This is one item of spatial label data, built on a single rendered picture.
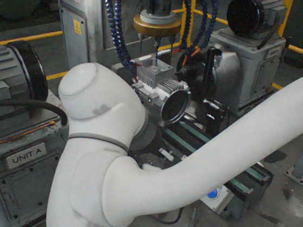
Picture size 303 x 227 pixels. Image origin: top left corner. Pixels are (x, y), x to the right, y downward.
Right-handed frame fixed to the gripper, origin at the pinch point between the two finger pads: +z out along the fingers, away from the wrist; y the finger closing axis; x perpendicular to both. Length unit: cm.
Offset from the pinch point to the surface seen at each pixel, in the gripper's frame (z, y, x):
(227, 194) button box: 8.2, -13.4, -2.2
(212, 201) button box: 8.2, -11.7, 1.7
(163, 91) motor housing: 20.0, 34.4, -18.2
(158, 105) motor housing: 19.7, 31.5, -12.5
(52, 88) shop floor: 125, 238, 25
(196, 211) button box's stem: 18.9, -6.0, 7.5
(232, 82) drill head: 47, 28, -44
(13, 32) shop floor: 139, 425, 7
